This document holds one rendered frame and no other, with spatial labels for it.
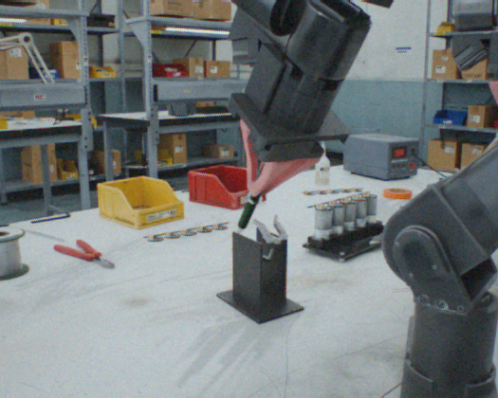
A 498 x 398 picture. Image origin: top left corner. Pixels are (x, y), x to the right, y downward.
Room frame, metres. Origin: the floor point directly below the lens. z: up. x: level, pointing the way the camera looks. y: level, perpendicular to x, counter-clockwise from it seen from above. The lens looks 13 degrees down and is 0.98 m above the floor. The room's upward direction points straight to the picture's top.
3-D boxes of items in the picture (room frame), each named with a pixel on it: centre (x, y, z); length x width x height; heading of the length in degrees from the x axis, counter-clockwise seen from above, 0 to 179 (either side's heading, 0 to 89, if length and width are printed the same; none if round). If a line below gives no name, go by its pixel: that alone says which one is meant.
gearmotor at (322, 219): (0.69, -0.10, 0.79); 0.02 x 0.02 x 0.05
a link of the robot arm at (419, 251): (0.36, -0.15, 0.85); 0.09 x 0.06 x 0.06; 141
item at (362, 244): (0.72, -0.15, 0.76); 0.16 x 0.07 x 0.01; 134
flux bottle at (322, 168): (1.17, -0.17, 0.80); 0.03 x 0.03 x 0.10
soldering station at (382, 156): (1.28, -0.33, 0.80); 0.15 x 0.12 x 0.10; 33
